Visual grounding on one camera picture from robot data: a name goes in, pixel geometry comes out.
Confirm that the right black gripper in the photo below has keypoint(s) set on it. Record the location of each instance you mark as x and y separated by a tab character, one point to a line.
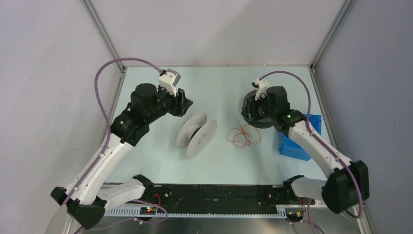
252	114

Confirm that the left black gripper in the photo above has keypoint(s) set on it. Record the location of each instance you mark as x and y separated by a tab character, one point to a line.
180	103

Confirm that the white cable spool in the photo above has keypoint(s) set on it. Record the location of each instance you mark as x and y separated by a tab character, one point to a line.
196	134

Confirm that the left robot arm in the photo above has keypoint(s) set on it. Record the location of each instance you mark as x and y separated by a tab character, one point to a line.
85	200

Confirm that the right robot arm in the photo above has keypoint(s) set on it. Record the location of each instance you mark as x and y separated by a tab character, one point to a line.
347	181

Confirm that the right controller board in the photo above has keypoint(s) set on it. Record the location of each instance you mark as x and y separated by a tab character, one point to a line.
294	217

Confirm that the controller board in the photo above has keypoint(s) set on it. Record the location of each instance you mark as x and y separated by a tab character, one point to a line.
294	217
148	211

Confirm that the left controller board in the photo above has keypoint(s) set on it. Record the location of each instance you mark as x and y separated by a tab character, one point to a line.
148	211

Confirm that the black cable spool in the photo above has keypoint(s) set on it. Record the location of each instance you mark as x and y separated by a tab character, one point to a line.
276	113

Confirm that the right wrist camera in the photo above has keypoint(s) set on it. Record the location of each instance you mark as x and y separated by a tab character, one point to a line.
261	86

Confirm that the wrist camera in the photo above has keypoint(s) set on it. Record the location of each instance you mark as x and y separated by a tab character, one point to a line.
261	86
168	81

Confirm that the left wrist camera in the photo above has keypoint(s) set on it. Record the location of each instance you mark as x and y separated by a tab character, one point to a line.
168	81

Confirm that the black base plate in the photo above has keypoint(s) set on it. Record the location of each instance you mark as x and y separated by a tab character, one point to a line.
221	199

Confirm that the white slotted cable duct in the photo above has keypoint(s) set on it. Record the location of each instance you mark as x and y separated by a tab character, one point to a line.
133	211

